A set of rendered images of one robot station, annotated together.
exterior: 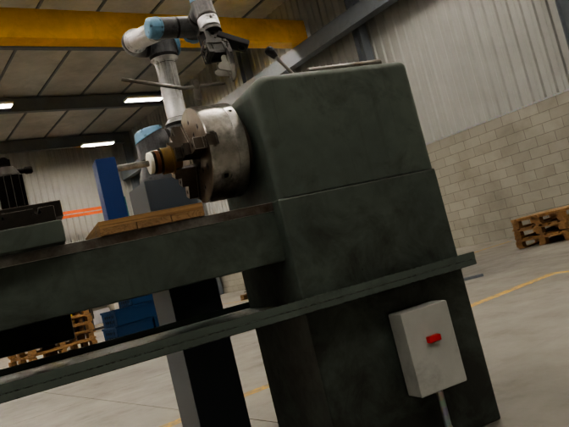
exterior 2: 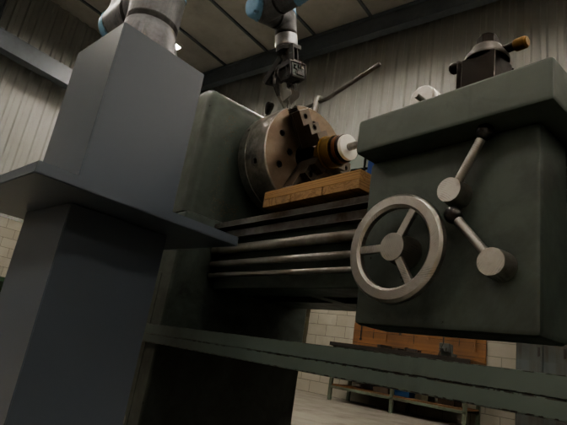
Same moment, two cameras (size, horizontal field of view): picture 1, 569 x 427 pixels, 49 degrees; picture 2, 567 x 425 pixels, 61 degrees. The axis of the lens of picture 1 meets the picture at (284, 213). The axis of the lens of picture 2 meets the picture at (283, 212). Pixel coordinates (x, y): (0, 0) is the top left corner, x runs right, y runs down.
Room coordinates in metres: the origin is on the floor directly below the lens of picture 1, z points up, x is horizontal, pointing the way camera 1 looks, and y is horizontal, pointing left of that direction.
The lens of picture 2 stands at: (2.34, 1.45, 0.54)
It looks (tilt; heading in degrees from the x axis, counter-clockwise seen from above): 17 degrees up; 256
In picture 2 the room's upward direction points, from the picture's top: 9 degrees clockwise
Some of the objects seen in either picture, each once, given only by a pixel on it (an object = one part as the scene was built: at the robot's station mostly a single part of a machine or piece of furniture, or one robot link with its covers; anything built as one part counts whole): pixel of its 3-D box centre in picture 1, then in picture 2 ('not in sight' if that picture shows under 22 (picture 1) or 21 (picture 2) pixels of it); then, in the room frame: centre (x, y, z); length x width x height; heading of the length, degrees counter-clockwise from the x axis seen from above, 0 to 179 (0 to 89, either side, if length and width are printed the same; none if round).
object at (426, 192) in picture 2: (21, 307); (446, 234); (1.96, 0.88, 0.73); 0.27 x 0.12 x 0.27; 115
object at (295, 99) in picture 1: (314, 143); (214, 188); (2.20, -0.17, 1.06); 0.59 x 0.48 x 0.39; 115
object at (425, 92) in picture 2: not in sight; (424, 99); (2.00, 0.86, 0.95); 0.07 x 0.04 x 0.04; 25
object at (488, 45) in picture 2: (6, 173); (487, 56); (1.83, 0.78, 1.14); 0.08 x 0.08 x 0.03
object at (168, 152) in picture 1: (166, 160); (332, 152); (1.95, 0.33, 1.08); 0.09 x 0.09 x 0.09; 25
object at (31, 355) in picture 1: (50, 335); not in sight; (10.73, 4.43, 0.36); 1.26 x 0.86 x 0.73; 138
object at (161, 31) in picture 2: (157, 171); (147, 44); (2.47, 0.46, 1.15); 0.15 x 0.15 x 0.10
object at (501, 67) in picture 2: (12, 193); (484, 88); (1.83, 0.78, 1.07); 0.07 x 0.07 x 0.10; 25
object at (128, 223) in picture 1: (141, 227); (360, 214); (1.90, 0.44, 0.89); 0.36 x 0.30 x 0.04; 25
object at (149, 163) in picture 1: (132, 166); (364, 142); (1.91, 0.43, 1.08); 0.13 x 0.07 x 0.07; 115
